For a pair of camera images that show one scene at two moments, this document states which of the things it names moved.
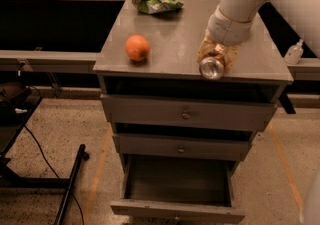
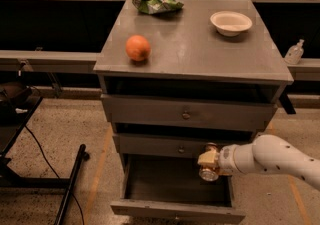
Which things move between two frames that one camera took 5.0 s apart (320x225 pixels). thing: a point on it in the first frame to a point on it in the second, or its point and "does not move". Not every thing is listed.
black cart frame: [17, 102] does not move
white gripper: [228, 31] to [226, 160]
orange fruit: [137, 48] does not move
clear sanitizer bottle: [294, 53] does not move
